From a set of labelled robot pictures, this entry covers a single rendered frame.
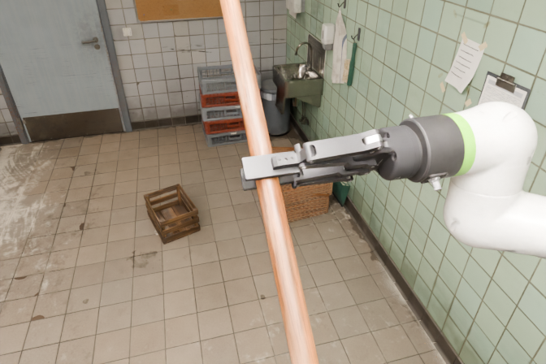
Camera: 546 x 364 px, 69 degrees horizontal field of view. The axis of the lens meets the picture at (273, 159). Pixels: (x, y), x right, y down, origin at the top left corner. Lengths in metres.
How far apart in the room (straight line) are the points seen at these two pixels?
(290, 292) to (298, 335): 0.05
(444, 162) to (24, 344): 2.68
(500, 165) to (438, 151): 0.11
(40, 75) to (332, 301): 3.54
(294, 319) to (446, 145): 0.30
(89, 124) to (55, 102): 0.40
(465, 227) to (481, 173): 0.09
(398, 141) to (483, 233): 0.22
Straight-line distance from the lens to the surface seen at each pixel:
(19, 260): 3.49
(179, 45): 4.49
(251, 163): 0.50
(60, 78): 4.67
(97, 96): 4.69
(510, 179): 0.66
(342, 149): 0.50
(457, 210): 0.68
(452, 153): 0.58
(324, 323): 2.66
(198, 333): 2.64
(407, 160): 0.55
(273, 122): 4.36
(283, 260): 0.48
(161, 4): 4.37
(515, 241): 0.70
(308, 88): 3.61
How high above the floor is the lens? 2.16
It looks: 32 degrees down
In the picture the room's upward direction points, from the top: straight up
